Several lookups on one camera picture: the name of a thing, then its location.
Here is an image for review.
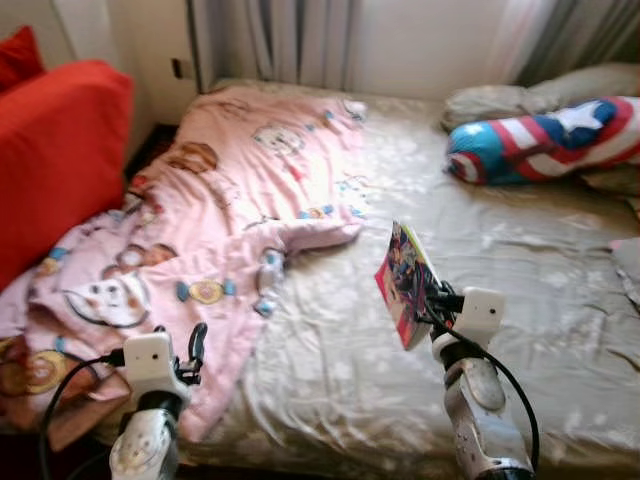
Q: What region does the colourful comic book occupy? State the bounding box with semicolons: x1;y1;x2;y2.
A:
375;222;441;351

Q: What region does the bed with beige floral sheet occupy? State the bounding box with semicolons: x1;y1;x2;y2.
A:
100;78;640;476

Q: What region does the pink cartoon print blanket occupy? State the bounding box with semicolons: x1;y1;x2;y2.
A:
0;85;369;446

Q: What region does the striped star shield bolster pillow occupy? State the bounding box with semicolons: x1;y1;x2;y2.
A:
445;95;640;186

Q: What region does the beige floral pillow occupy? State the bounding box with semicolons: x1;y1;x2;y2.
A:
528;62;640;113
442;84;561;131
578;165;640;198

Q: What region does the red pillow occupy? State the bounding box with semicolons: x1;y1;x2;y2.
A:
0;25;46;91
0;60;134;291

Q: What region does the grey curtain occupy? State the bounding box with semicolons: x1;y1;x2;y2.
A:
190;0;356;96
510;0;640;86

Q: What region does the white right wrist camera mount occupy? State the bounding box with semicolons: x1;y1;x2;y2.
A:
455;288;504;346

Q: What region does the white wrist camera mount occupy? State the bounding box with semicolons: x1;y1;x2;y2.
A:
455;288;504;346
123;332;181;396

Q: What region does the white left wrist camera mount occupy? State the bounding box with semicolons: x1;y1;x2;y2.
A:
123;332;181;396

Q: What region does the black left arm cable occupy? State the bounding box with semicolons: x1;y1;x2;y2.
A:
40;350;129;480

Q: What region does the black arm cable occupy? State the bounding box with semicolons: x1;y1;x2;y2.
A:
40;350;129;480
420;300;541;471

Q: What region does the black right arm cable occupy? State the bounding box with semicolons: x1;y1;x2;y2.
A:
420;300;541;471

